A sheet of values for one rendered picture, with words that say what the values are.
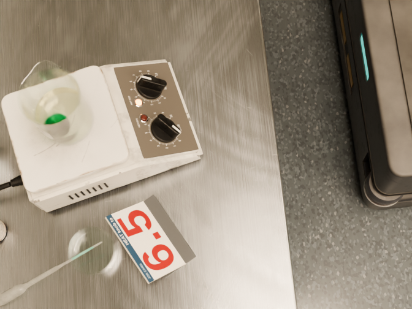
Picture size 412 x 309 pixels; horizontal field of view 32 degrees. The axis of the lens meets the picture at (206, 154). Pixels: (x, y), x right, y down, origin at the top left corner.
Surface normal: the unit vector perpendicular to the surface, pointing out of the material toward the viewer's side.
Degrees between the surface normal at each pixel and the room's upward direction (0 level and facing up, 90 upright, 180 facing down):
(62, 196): 90
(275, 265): 0
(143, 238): 40
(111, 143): 0
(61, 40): 0
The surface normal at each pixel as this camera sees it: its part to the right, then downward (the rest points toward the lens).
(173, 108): 0.43, -0.40
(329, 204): -0.05, -0.27
